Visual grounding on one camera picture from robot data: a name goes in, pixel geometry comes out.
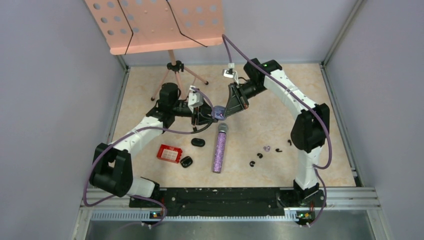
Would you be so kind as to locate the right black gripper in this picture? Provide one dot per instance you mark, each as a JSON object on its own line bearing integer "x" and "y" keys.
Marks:
{"x": 237, "y": 101}

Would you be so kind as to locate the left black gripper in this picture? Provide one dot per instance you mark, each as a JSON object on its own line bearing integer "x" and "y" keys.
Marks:
{"x": 203, "y": 110}

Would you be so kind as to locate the purple earbud charging case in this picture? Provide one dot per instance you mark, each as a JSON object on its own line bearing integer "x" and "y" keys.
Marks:
{"x": 217, "y": 110}

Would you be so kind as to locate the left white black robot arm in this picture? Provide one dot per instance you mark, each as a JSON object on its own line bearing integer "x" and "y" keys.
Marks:
{"x": 112, "y": 169}

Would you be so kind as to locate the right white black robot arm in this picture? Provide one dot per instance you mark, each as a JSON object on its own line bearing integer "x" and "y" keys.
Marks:
{"x": 311, "y": 120}

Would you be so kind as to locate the closed black earbud case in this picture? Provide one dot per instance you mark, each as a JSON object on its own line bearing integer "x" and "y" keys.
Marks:
{"x": 198, "y": 142}

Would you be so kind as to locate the open black earbud case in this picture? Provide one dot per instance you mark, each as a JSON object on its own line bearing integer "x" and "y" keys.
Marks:
{"x": 186, "y": 162}

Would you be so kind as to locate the purple glitter microphone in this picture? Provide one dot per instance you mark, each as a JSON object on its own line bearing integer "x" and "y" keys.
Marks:
{"x": 219, "y": 151}

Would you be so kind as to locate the red plastic box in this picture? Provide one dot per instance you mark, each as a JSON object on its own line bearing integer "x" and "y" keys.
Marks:
{"x": 169, "y": 153}

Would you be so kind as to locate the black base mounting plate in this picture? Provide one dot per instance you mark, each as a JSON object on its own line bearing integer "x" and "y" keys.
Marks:
{"x": 235, "y": 201}

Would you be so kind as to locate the pink music stand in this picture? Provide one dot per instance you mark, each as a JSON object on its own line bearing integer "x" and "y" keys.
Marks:
{"x": 143, "y": 26}

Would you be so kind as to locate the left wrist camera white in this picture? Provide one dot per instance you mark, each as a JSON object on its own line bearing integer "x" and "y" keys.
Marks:
{"x": 194, "y": 98}

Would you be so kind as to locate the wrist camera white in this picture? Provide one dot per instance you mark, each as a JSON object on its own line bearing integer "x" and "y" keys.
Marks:
{"x": 231, "y": 73}
{"x": 194, "y": 98}

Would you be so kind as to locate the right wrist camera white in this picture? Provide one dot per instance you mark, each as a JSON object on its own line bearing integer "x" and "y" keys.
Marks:
{"x": 231, "y": 73}

